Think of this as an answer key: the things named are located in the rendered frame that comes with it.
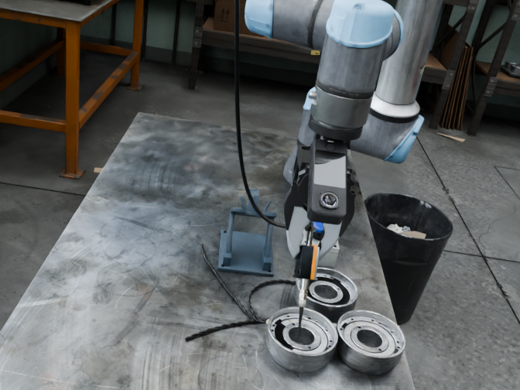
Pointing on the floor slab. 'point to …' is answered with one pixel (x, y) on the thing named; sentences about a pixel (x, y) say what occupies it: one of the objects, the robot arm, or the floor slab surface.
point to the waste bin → (407, 246)
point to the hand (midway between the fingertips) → (307, 254)
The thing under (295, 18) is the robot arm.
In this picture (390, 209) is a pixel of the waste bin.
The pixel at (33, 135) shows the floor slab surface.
